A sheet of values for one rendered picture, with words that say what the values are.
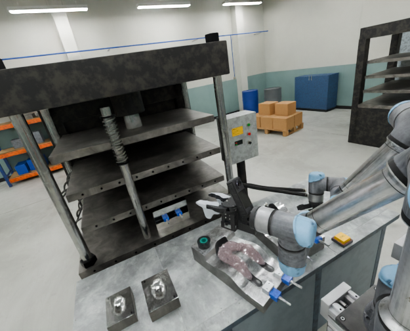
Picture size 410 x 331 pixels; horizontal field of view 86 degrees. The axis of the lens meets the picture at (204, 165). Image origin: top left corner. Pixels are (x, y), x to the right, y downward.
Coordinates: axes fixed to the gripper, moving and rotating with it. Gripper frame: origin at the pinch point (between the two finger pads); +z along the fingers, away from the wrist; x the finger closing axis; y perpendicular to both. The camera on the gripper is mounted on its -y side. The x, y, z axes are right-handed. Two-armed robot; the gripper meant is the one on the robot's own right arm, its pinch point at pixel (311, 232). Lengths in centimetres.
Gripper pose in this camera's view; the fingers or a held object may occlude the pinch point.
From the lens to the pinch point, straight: 142.4
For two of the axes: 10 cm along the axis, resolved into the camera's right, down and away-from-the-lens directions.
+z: 0.9, 9.7, 2.3
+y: 4.1, 1.7, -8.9
